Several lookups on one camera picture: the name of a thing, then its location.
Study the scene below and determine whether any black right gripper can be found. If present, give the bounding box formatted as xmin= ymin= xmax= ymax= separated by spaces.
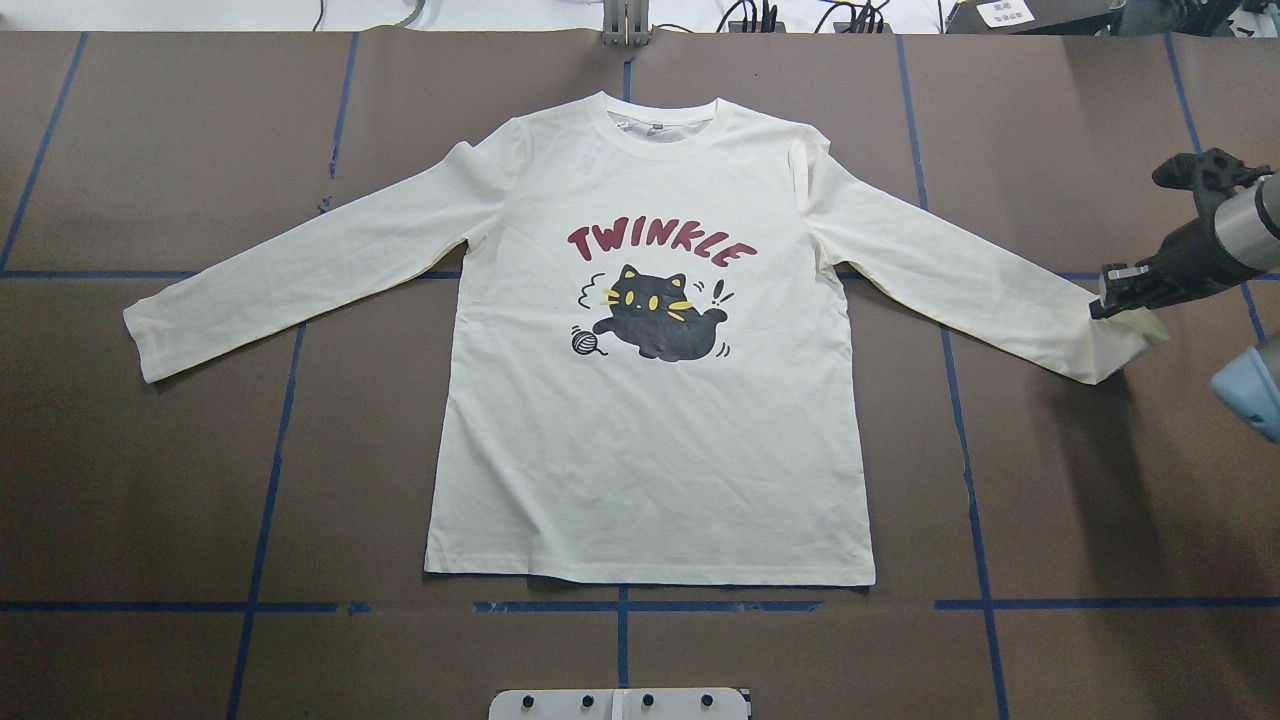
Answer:
xmin=1089 ymin=220 xmax=1245 ymax=320

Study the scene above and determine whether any cream long-sleeve cat shirt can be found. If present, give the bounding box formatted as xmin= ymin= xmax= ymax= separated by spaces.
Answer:
xmin=123 ymin=94 xmax=1169 ymax=587

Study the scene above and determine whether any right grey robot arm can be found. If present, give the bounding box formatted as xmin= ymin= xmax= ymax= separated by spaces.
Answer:
xmin=1091 ymin=150 xmax=1279 ymax=443

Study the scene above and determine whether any black box with label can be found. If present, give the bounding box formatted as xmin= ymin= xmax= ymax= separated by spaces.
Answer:
xmin=945 ymin=1 xmax=1126 ymax=36

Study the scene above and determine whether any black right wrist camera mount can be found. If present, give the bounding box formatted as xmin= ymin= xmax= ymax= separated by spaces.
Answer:
xmin=1151 ymin=149 xmax=1274 ymax=197

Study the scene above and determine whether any grey aluminium frame post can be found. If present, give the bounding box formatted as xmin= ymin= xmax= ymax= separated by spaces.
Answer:
xmin=602 ymin=0 xmax=652 ymax=47

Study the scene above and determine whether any white camera post base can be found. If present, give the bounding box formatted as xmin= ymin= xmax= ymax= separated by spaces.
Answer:
xmin=488 ymin=687 xmax=753 ymax=719

